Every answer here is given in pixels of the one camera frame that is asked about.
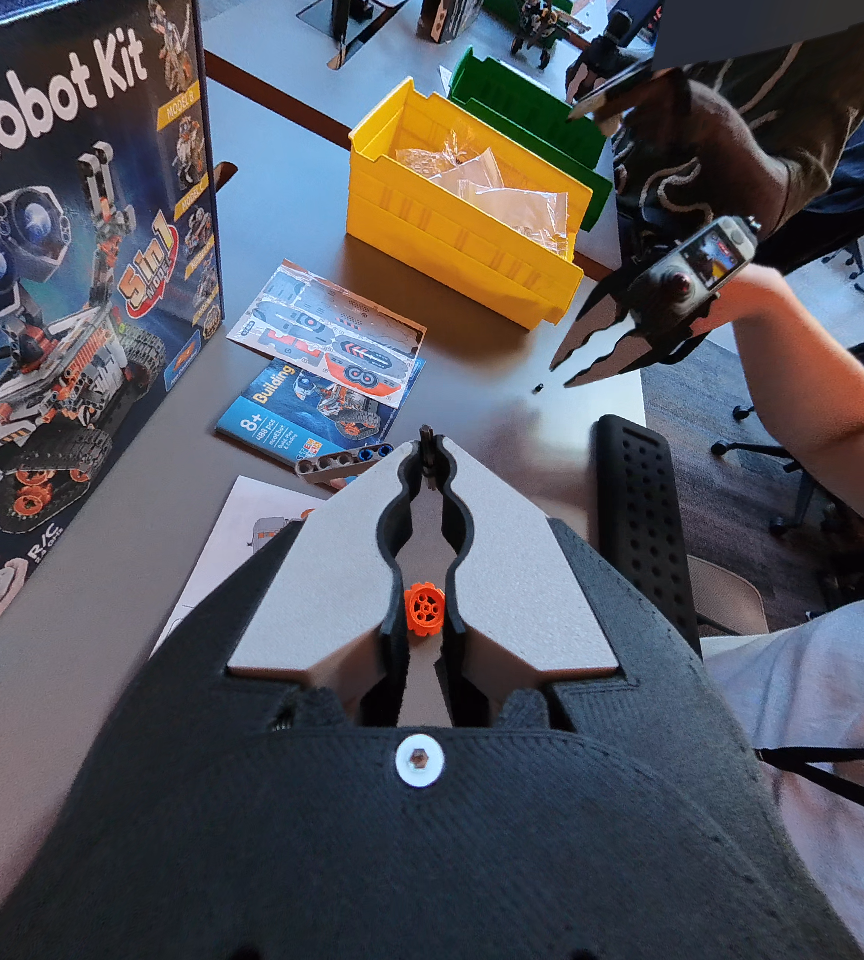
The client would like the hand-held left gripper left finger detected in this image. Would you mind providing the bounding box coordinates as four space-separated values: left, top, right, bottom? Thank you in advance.
226 441 414 727

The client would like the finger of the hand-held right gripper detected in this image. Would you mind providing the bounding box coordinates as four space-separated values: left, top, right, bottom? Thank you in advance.
549 294 640 372
563 328 678 389

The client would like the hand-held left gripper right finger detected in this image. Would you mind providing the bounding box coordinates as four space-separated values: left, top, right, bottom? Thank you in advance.
435 438 622 727

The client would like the grey perforated brick beam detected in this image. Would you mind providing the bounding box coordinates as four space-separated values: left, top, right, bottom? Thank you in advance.
295 442 397 481

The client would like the black axle rod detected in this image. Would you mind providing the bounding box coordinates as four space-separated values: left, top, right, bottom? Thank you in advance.
417 423 442 493

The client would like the person's right forearm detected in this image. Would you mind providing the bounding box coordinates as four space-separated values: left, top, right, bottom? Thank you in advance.
717 266 864 528

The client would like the grey desk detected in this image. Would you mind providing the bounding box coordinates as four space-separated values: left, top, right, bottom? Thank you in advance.
0 75 646 960

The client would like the white open instruction booklet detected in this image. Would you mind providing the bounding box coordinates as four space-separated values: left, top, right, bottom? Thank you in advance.
150 474 329 658

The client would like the orange gear wheel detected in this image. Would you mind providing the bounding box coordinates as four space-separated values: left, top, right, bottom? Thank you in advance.
404 581 448 637

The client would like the clear plastic parts bag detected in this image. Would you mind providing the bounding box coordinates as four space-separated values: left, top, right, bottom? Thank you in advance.
394 135 479 183
432 146 577 261

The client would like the blue kit manual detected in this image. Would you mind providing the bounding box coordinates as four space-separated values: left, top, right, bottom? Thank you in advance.
216 356 427 481

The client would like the grey chair seat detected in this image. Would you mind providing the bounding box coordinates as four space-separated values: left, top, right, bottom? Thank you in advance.
687 555 770 639

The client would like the black caster chair base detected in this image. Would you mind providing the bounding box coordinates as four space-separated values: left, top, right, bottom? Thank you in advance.
709 401 854 538

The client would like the yellow plastic bin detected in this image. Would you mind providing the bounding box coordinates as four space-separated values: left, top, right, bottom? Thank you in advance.
345 75 595 331

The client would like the green plastic bin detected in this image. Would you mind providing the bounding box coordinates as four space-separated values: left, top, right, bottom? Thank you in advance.
447 46 614 234

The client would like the grey orange sticker sheet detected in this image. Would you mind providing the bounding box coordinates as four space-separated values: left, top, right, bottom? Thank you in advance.
225 258 428 399

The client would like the person's white t-shirt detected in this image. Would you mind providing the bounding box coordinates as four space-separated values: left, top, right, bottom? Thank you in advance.
702 457 864 960

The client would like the brick plane model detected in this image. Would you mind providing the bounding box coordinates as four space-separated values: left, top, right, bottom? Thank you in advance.
510 0 592 70

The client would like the dark kit box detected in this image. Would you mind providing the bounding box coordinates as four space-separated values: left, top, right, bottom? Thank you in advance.
420 0 486 45

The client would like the blue robot kit box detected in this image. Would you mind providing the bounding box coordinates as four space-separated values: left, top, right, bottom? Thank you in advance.
0 0 227 676

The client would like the black strap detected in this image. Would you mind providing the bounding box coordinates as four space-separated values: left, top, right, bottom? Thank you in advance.
753 746 864 828

